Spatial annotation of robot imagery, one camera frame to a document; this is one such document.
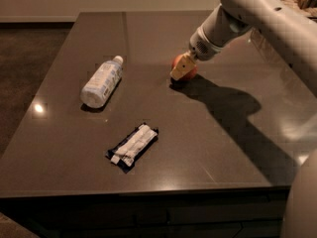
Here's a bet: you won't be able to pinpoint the dark cabinet drawers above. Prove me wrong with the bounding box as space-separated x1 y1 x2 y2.
1 188 289 238

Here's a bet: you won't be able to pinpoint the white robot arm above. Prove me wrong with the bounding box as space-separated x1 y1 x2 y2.
170 0 317 238

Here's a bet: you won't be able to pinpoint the blue plastic bottle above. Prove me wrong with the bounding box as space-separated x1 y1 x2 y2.
80 56 124 108

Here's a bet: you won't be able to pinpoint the dark snack bar wrapper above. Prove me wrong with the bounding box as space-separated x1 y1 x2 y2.
105 123 159 174

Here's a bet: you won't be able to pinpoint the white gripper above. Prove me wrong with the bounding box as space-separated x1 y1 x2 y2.
169 27 223 81

